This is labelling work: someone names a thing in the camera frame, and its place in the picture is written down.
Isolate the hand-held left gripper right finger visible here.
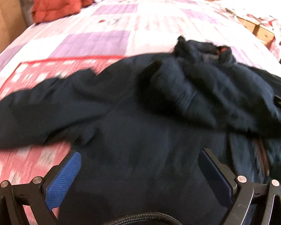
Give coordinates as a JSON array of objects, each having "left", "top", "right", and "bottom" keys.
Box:
[{"left": 198, "top": 148, "right": 281, "bottom": 225}]

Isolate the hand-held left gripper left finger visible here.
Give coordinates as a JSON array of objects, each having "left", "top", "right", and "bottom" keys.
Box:
[{"left": 0, "top": 151, "right": 82, "bottom": 225}]

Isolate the dark navy jacket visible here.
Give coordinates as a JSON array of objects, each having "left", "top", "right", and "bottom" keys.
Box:
[{"left": 0, "top": 36, "right": 281, "bottom": 225}]

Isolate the wooden nightstand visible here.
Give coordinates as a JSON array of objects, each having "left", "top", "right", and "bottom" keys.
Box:
[{"left": 236, "top": 16, "right": 275, "bottom": 47}]

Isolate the purple pink patchwork bed quilt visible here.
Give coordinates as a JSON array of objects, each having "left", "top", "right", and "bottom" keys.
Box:
[{"left": 0, "top": 0, "right": 281, "bottom": 104}]

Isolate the orange red quilted jacket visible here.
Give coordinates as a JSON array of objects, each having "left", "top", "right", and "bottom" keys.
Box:
[{"left": 31, "top": 0, "right": 94, "bottom": 24}]

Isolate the black braided cable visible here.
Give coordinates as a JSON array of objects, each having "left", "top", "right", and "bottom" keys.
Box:
[{"left": 102, "top": 211, "right": 186, "bottom": 225}]

